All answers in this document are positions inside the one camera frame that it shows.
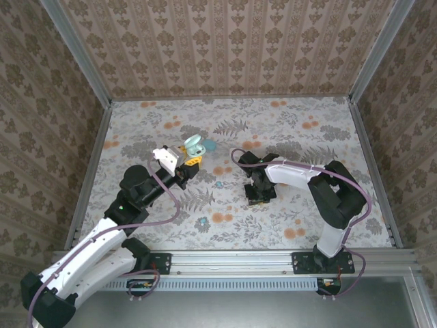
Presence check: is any grey metal panel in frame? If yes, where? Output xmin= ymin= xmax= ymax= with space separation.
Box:
xmin=73 ymin=290 xmax=410 ymax=328

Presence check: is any aluminium frame post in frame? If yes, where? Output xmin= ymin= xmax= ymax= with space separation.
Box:
xmin=38 ymin=0 xmax=113 ymax=107
xmin=348 ymin=0 xmax=416 ymax=103

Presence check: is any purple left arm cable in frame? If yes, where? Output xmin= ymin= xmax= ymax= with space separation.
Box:
xmin=27 ymin=152 xmax=184 ymax=328

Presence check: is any aluminium frame strut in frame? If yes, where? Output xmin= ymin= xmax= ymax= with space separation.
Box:
xmin=404 ymin=275 xmax=431 ymax=328

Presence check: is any aluminium table side rail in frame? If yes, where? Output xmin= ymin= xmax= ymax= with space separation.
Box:
xmin=348 ymin=98 xmax=404 ymax=249
xmin=64 ymin=100 xmax=113 ymax=250

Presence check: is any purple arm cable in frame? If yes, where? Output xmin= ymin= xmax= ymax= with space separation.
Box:
xmin=230 ymin=147 xmax=373 ymax=301
xmin=27 ymin=152 xmax=184 ymax=328

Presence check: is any grey slotted cable duct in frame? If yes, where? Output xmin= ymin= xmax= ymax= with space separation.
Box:
xmin=98 ymin=277 xmax=339 ymax=292

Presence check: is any black electronics box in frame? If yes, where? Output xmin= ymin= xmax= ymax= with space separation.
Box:
xmin=316 ymin=278 xmax=343 ymax=295
xmin=126 ymin=278 xmax=154 ymax=292

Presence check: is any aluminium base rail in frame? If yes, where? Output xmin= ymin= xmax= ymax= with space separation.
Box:
xmin=54 ymin=250 xmax=418 ymax=277

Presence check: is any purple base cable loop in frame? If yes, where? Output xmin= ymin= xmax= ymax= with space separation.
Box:
xmin=126 ymin=265 xmax=160 ymax=302

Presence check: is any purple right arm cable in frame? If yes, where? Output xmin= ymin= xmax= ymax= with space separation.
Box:
xmin=230 ymin=147 xmax=373 ymax=301

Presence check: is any light blue earbud charging case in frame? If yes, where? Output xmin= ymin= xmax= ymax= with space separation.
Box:
xmin=182 ymin=133 xmax=207 ymax=159

